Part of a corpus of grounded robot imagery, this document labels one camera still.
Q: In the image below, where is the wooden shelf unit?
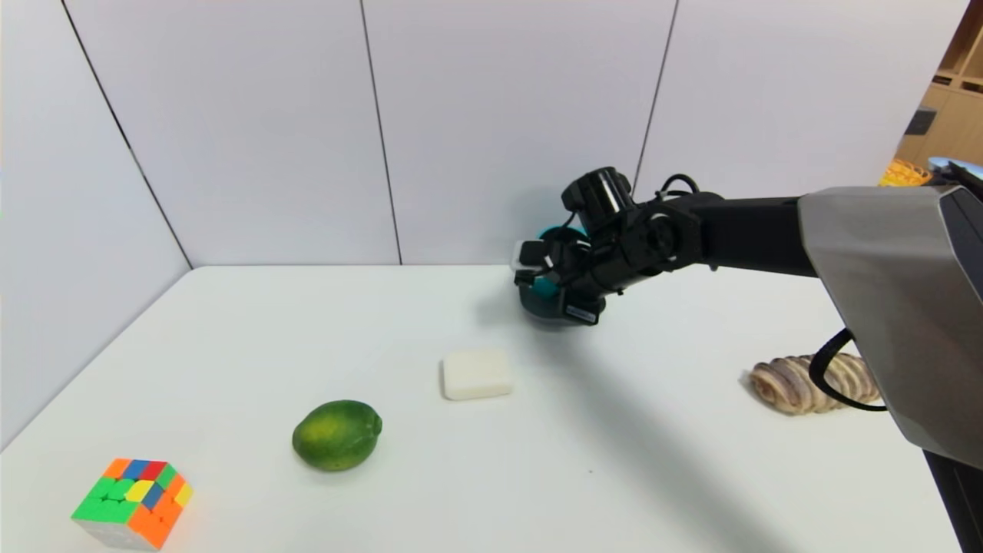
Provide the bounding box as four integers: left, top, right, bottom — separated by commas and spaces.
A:
893, 0, 983, 168

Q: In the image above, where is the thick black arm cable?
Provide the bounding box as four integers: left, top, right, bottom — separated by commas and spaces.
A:
808, 328, 889, 412

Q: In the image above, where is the orange wire basket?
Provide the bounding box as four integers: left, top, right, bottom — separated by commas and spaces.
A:
879, 159, 931, 187

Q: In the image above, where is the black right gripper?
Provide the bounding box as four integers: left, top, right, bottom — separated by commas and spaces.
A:
517, 276, 621, 326

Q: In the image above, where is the green lime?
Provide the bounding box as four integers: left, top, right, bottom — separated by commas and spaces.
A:
291, 399, 382, 472

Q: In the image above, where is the black bag with blue top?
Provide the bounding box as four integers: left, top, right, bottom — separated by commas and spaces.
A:
927, 156, 983, 185

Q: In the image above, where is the grey square dish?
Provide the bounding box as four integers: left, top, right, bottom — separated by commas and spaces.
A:
521, 292, 607, 329

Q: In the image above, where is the teal pot with handle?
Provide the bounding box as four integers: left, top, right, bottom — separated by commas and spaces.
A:
534, 224, 591, 302

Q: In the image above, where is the striped brown bread loaf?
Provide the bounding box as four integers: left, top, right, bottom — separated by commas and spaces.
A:
749, 353, 883, 416

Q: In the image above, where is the colourful puzzle cube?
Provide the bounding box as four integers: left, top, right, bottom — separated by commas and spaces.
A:
71, 458, 194, 551

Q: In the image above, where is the white soap bar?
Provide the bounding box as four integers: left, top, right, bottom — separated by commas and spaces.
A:
442, 349, 515, 402

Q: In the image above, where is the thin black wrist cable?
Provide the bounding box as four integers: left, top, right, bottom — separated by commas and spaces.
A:
657, 174, 701, 199

